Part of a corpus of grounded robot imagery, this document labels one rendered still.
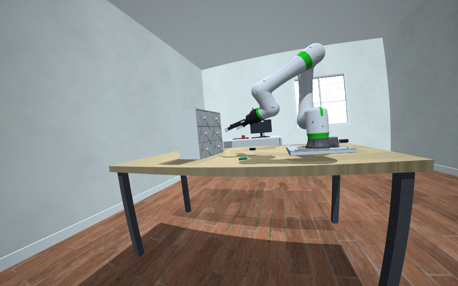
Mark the grey drawer front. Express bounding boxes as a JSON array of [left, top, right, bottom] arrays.
[[211, 127, 222, 140], [212, 140, 223, 154], [196, 110, 210, 126], [210, 112, 221, 126], [198, 127, 212, 142], [199, 141, 213, 158]]

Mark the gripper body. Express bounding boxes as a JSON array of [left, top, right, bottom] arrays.
[[243, 114, 254, 125]]

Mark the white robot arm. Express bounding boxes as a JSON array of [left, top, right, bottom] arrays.
[[250, 43, 349, 149]]

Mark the white chest of drawers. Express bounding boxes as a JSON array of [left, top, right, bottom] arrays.
[[175, 108, 220, 159]]

